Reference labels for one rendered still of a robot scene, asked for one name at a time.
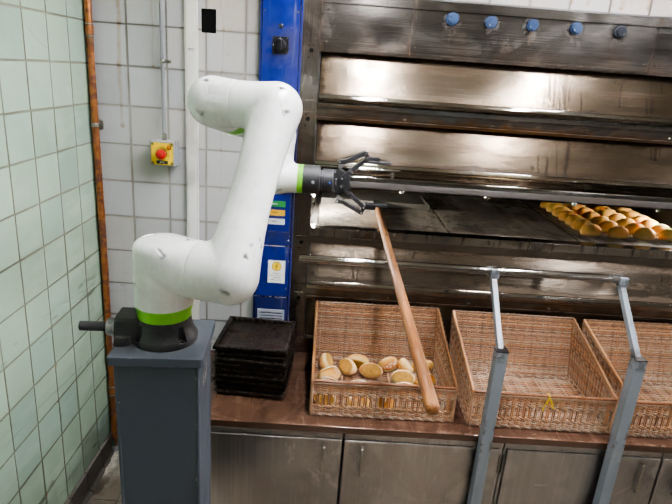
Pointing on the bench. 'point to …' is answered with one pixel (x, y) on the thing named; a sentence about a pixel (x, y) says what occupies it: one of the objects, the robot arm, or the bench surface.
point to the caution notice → (276, 271)
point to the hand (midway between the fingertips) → (385, 184)
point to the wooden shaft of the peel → (409, 324)
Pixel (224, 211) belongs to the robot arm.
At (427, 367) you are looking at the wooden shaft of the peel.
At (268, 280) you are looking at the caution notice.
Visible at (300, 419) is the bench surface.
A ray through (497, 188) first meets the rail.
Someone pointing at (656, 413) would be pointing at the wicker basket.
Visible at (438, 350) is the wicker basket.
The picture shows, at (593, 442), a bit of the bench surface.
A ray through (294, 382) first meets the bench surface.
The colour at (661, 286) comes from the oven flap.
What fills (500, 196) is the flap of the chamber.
